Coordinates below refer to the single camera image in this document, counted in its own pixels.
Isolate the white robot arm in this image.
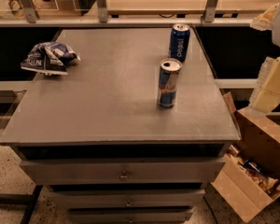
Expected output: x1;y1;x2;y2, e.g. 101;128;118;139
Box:
249;3;280;114

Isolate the red bull can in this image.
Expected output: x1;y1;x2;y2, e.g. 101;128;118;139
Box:
158;58;182;108

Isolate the blue pepsi can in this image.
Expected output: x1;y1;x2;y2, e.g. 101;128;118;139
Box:
169;23;190;63

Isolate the top grey drawer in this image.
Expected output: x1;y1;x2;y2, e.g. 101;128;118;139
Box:
20;158;225;185

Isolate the grey drawer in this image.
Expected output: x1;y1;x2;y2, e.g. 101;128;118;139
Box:
50;189;204;209
20;158;225;185
67;208;192;224

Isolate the crumpled blue chip bag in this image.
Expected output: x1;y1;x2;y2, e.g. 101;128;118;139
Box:
21;42;80;76

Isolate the middle grey drawer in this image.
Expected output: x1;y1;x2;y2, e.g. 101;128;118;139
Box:
50;189;204;209

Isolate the bottom grey drawer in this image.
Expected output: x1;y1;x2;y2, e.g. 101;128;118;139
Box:
67;208;192;224

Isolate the open cardboard box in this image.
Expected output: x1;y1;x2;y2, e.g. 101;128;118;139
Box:
213;92;280;223

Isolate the grey metal railing frame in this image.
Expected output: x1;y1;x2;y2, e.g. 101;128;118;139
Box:
0;0;280;28

